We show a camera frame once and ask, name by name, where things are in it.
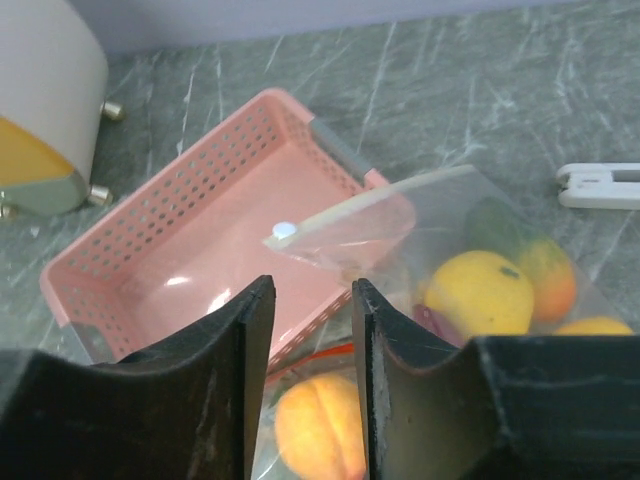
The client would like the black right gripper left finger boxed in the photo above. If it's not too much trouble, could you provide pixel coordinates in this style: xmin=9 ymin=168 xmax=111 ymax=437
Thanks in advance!
xmin=1 ymin=275 xmax=276 ymax=479

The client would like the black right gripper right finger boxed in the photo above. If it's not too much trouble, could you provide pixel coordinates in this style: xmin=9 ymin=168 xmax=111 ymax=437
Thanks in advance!
xmin=352 ymin=279 xmax=639 ymax=479

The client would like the clear red-zip bag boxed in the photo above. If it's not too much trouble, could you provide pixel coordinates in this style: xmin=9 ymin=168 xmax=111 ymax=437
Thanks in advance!
xmin=251 ymin=316 xmax=367 ymax=479

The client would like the fake yellow peach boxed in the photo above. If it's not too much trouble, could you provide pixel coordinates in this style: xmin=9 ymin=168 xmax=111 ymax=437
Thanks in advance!
xmin=274 ymin=373 xmax=367 ymax=479

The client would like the clear white-slider zip bag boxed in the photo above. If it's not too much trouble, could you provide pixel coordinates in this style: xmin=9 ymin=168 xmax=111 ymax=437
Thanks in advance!
xmin=265 ymin=166 xmax=639 ymax=346

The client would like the fake purple onion slice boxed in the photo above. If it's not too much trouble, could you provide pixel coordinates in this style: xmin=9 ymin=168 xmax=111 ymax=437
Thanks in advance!
xmin=412 ymin=304 xmax=465 ymax=347

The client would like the fake yellow bell pepper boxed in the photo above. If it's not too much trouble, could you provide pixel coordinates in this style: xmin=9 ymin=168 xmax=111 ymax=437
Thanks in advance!
xmin=423 ymin=250 xmax=534 ymax=340

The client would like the fake yellow lemon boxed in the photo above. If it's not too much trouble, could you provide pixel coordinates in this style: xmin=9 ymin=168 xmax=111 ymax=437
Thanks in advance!
xmin=553 ymin=316 xmax=634 ymax=336

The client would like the fake green orange mango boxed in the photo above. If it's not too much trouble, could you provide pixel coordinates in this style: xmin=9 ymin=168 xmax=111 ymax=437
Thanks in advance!
xmin=464 ymin=196 xmax=578 ymax=323

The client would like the pink perforated plastic basket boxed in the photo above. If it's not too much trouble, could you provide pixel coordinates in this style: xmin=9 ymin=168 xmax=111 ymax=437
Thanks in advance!
xmin=40 ymin=88 xmax=386 ymax=365

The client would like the white plastic clip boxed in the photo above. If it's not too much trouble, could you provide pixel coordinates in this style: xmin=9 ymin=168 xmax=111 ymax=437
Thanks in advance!
xmin=555 ymin=162 xmax=639 ymax=211

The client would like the round pastel mini drawer cabinet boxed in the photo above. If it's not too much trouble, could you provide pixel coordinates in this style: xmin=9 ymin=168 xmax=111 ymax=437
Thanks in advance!
xmin=1 ymin=0 xmax=124 ymax=219

